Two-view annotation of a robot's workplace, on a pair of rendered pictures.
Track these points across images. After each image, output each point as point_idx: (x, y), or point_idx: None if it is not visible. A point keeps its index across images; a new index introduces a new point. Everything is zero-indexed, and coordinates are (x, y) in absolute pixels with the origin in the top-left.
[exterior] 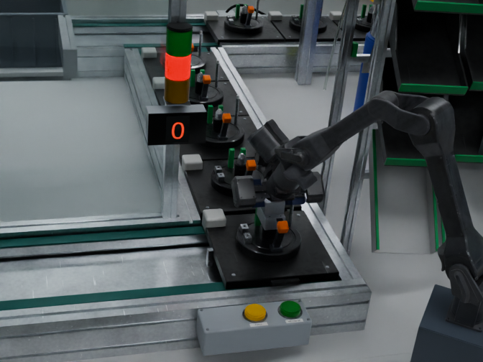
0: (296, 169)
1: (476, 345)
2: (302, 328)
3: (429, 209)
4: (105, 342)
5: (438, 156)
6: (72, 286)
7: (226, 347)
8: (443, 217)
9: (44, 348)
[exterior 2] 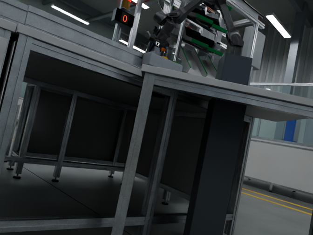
0: (173, 22)
1: (244, 56)
2: (180, 67)
3: (199, 67)
4: (109, 53)
5: (224, 3)
6: None
7: (156, 63)
8: (227, 23)
9: (86, 44)
